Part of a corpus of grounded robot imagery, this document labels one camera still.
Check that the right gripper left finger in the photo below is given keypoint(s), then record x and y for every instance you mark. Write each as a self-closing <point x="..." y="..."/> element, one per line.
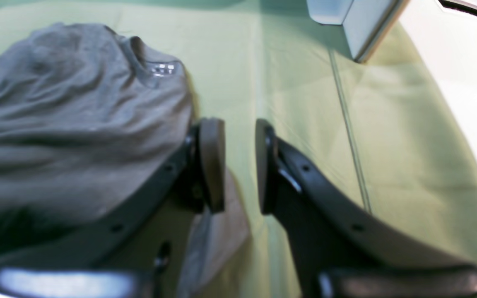
<point x="138" y="249"/>

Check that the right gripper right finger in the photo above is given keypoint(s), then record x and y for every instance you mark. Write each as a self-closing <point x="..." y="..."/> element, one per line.
<point x="338" y="249"/>

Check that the white storage bin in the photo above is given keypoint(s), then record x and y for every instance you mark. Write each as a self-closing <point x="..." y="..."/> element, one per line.
<point x="365" y="23"/>

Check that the grey t-shirt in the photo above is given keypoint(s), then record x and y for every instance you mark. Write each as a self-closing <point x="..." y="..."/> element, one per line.
<point x="86" y="117"/>

